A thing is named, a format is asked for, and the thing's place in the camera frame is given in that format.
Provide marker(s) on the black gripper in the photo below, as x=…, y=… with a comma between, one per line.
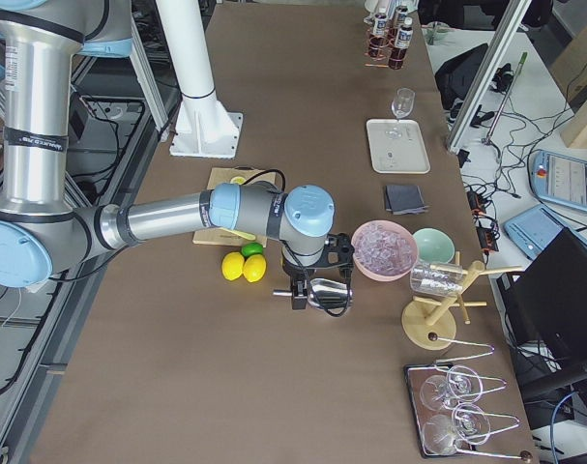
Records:
x=293, y=271

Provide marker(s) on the copper wire bottle basket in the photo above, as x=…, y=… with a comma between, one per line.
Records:
x=372, y=7

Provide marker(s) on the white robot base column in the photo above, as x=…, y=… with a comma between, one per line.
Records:
x=204, y=128

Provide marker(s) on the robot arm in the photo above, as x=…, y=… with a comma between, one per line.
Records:
x=40, y=233

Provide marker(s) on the tea bottle one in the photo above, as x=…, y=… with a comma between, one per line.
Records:
x=376, y=38

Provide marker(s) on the tea bottle two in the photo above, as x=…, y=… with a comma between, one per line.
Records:
x=401, y=44

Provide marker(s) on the tea bottle three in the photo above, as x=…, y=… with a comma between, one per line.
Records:
x=400, y=15

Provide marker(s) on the steel ice scoop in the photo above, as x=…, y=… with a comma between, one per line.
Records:
x=332, y=297

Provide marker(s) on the yellow lemon near lime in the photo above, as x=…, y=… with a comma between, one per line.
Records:
x=254, y=268

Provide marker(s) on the green lime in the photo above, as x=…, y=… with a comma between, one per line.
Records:
x=252, y=248

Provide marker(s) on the yellow-green plastic knife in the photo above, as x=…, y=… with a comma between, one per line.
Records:
x=244, y=235

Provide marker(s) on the pink bowl of ice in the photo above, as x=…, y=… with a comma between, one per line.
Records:
x=384, y=250

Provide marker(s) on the bamboo cutting board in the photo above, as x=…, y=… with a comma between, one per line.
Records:
x=216, y=236

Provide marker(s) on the half lemon slice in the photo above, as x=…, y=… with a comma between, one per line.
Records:
x=238, y=180

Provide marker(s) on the grey folded cloth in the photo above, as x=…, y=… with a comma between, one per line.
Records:
x=404, y=199

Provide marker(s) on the green empty bowl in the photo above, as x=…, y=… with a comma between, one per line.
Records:
x=434, y=245

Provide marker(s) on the wooden cup rack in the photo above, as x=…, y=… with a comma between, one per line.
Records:
x=427, y=320

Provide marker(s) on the clear ribbed glass cup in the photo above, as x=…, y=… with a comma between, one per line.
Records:
x=437, y=279

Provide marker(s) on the cream rabbit tray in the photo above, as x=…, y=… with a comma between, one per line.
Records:
x=397, y=147

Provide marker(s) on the hanging wine glass far right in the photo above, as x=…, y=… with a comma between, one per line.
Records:
x=464, y=384

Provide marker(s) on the hanging wine glass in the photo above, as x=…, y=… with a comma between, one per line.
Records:
x=471, y=424
x=464, y=384

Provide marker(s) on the black mirror tray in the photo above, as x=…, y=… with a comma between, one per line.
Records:
x=428, y=395

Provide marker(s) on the clear wine glass on tray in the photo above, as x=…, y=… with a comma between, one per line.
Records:
x=401, y=106

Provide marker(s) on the hanging wine glass near right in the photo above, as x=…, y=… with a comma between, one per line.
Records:
x=471, y=424

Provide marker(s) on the black monitor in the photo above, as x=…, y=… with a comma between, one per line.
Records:
x=551, y=299

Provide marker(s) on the teach pendant tablet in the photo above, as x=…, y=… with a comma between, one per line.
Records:
x=560, y=179

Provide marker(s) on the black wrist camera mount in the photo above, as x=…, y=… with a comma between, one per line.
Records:
x=337, y=252

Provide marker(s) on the wire glass hanger rack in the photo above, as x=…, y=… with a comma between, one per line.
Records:
x=439, y=434

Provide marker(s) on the aluminium frame post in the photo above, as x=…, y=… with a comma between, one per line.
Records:
x=497, y=48

